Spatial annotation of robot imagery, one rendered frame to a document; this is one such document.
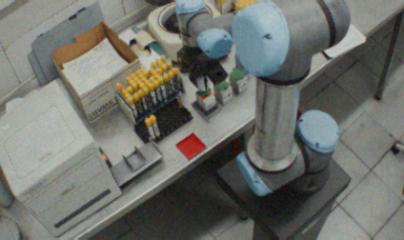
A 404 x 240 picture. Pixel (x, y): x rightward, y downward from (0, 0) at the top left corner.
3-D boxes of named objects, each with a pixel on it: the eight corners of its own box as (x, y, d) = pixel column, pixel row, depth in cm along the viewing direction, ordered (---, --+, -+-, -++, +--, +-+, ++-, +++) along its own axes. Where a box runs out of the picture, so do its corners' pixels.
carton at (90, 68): (90, 126, 143) (78, 98, 131) (60, 80, 158) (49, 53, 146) (149, 87, 151) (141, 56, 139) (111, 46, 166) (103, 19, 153)
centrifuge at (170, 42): (179, 79, 152) (174, 54, 142) (146, 32, 168) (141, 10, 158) (239, 52, 157) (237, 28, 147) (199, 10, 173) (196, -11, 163)
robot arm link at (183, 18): (183, 12, 104) (169, -4, 108) (187, 43, 113) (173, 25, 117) (211, 2, 105) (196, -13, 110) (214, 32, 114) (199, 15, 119)
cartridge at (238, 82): (238, 95, 146) (237, 81, 140) (229, 87, 148) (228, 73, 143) (248, 89, 147) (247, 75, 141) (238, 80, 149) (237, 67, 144)
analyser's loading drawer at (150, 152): (111, 194, 125) (105, 187, 121) (99, 179, 129) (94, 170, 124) (164, 158, 131) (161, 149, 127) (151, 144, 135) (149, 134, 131)
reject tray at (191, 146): (189, 160, 133) (188, 159, 132) (175, 146, 136) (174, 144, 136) (207, 148, 135) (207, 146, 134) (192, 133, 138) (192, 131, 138)
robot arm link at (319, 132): (339, 159, 110) (351, 132, 98) (300, 183, 107) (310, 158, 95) (316, 126, 116) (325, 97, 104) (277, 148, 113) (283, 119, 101)
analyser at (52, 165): (55, 239, 119) (13, 196, 94) (23, 178, 133) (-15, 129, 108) (130, 190, 128) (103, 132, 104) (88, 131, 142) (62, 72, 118)
